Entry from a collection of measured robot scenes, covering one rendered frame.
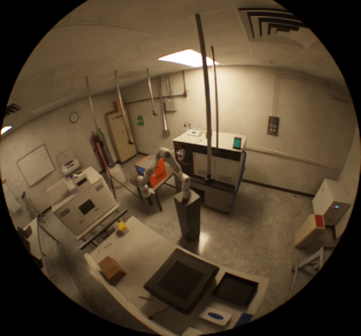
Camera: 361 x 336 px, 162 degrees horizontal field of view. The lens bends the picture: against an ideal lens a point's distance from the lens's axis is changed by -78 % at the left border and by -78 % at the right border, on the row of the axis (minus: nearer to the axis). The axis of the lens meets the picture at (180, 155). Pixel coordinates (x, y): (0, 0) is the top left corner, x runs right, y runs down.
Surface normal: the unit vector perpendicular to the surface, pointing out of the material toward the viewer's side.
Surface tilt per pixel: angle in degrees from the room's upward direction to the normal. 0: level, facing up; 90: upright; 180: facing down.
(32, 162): 90
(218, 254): 0
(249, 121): 90
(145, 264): 0
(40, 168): 90
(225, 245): 0
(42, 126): 90
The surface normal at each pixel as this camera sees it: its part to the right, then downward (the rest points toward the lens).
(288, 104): -0.55, 0.45
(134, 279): -0.11, -0.87
